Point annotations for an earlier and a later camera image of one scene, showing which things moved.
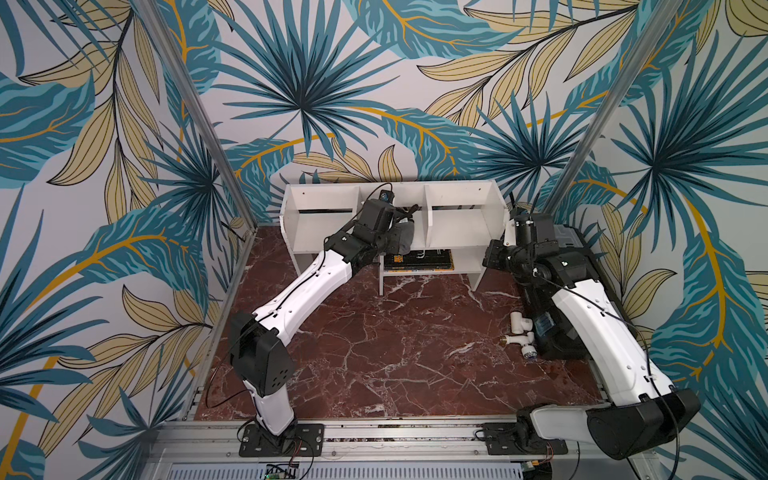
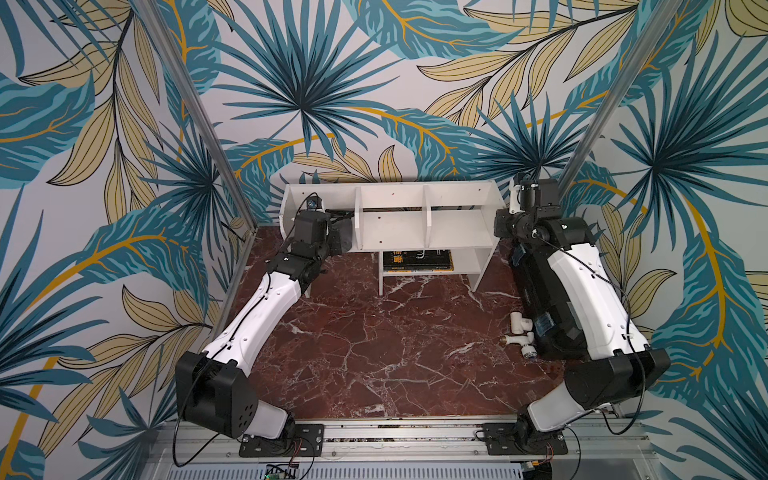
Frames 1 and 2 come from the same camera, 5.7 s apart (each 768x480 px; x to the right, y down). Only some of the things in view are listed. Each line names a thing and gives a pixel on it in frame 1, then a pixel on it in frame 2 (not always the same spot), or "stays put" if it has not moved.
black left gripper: (393, 246) to (335, 235)
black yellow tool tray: (423, 260) stays put
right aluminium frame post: (626, 76) stays put
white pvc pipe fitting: (521, 334) stays put
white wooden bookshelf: (455, 221) stays put
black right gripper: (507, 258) to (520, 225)
